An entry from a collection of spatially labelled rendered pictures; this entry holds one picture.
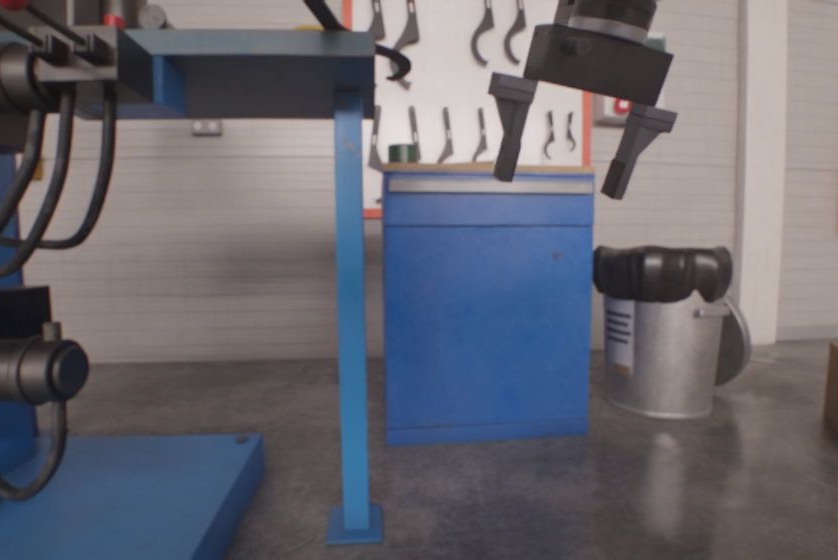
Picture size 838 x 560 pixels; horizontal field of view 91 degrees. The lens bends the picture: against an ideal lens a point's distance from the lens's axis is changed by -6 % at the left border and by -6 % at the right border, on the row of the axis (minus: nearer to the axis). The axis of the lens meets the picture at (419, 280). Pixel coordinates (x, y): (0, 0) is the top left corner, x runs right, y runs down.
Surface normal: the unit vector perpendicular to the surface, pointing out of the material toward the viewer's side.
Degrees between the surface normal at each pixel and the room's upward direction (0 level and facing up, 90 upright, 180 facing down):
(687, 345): 93
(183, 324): 90
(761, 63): 90
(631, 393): 93
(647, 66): 114
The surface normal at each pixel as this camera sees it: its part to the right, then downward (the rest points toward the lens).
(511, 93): 0.13, 0.48
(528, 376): 0.10, 0.08
